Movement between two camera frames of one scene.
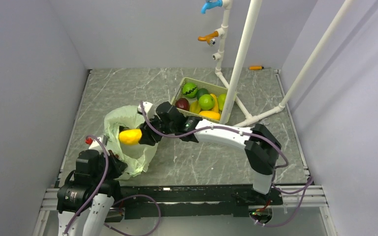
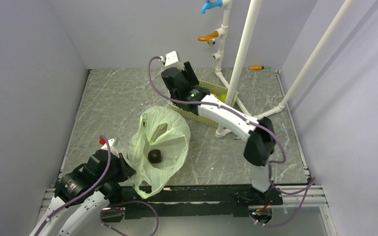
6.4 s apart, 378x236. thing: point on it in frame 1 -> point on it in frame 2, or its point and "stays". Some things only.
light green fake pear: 221,100 stays
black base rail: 233,200 stays
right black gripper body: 159,125 -> 191,79
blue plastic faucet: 208,5 stays
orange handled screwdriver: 256,68 stays
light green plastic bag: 139,158 -> 161,128
